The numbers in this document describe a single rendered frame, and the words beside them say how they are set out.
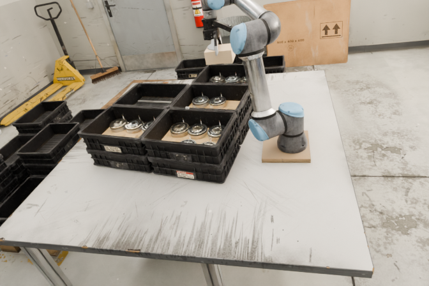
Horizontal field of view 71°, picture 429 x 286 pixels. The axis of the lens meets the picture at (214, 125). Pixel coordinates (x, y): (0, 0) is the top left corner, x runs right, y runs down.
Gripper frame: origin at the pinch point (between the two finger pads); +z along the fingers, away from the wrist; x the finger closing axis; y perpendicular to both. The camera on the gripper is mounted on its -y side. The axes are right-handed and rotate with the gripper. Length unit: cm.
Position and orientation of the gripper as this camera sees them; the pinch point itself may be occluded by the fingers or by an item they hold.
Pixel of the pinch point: (219, 51)
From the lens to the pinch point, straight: 183.8
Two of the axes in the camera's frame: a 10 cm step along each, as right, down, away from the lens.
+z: 1.7, 8.3, 5.3
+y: -9.7, 0.3, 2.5
